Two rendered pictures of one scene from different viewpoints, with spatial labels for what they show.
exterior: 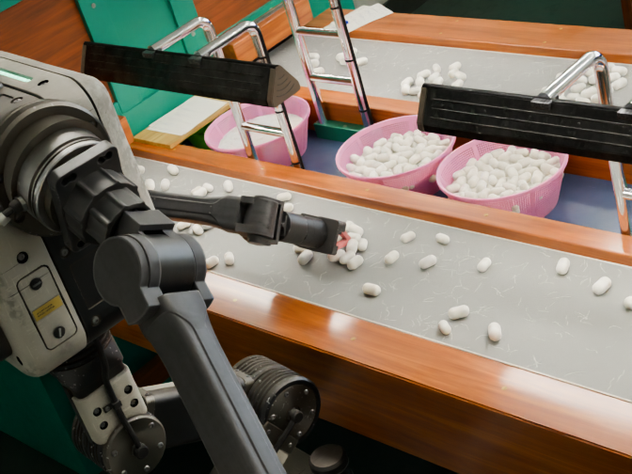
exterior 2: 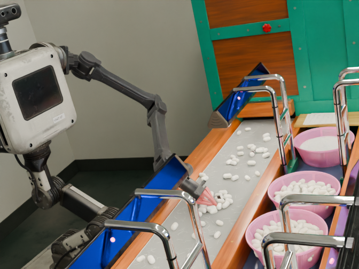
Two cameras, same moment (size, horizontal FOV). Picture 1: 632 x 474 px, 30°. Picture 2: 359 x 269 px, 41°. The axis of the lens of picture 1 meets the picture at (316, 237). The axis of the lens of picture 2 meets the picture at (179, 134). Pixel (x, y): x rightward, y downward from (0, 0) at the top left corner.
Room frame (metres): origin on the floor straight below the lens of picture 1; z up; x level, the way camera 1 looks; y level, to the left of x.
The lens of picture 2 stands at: (1.32, -1.54, 1.69)
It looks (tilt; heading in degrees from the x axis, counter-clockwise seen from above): 21 degrees down; 69
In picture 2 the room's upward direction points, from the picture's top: 13 degrees counter-clockwise
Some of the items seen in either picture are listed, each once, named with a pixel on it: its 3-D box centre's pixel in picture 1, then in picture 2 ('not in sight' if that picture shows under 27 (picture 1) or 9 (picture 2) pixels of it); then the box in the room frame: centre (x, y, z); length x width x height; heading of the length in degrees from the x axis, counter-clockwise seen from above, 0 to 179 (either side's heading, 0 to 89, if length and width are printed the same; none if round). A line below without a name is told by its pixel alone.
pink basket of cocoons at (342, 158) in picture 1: (400, 164); (304, 198); (2.28, -0.22, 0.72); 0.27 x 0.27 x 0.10
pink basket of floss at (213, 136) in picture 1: (261, 138); (324, 148); (2.62, 0.05, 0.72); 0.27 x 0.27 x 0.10
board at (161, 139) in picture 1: (197, 111); (330, 119); (2.79, 0.19, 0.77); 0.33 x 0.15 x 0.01; 129
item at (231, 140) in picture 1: (263, 142); (324, 150); (2.62, 0.05, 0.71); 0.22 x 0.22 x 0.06
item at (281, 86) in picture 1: (178, 68); (241, 91); (2.31, 0.16, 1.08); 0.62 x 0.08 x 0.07; 39
